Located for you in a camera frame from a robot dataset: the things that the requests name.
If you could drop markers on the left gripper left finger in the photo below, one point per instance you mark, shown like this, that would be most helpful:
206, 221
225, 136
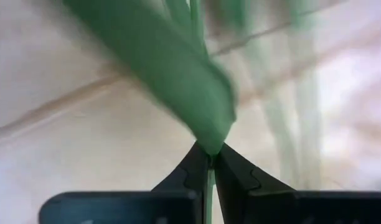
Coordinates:
178, 199

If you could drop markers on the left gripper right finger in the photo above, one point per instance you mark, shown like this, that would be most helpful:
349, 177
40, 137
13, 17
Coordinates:
256, 202

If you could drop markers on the yellow artificial tulip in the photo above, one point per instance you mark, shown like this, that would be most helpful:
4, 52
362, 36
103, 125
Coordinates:
178, 77

